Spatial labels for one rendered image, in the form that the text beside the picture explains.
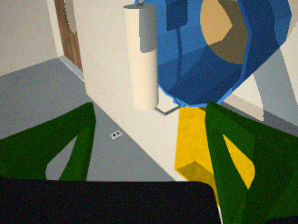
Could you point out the yellow paint tray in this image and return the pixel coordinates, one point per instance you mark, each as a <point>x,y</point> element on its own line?
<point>192,159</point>

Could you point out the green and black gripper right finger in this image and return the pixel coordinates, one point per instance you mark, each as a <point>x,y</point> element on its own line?
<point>273,192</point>

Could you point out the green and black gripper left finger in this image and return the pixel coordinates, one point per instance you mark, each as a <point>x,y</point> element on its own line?
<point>25,155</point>

